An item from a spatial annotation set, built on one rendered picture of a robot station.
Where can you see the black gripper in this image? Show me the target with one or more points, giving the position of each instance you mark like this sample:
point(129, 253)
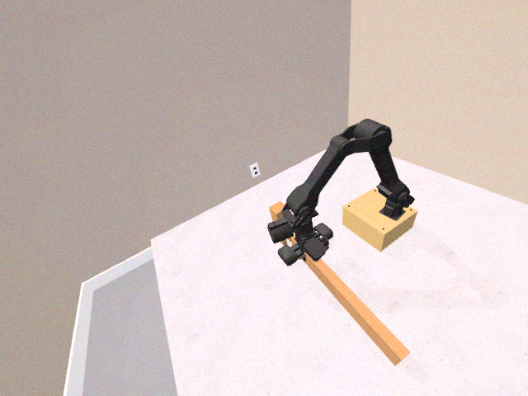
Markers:
point(290, 255)

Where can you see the brown wooden post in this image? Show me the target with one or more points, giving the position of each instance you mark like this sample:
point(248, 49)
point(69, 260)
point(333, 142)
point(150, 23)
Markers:
point(277, 214)

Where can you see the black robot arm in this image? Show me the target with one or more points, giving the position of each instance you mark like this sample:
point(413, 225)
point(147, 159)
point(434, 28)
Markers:
point(369, 136)

